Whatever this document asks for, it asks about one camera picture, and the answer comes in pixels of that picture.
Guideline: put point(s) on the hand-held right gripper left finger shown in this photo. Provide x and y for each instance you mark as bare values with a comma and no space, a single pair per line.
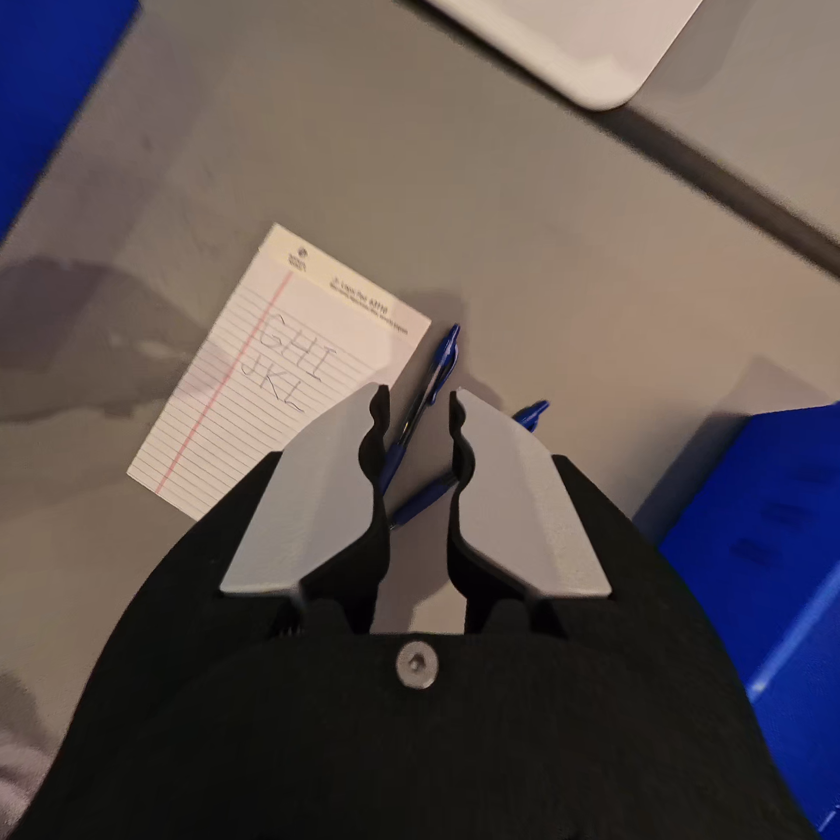
308,518

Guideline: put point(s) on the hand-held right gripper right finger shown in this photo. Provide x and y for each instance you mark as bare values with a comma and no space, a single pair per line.
525,518

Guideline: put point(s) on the blue retractable pen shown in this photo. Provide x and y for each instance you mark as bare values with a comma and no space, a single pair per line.
420,501
436,367

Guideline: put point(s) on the white lined notepad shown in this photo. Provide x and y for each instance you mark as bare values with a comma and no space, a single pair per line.
262,367

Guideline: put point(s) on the blue plastic bin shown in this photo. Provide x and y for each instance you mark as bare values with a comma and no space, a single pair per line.
46,98
754,558

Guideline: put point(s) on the person's leg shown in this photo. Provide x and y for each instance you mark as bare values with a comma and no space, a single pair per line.
16,774

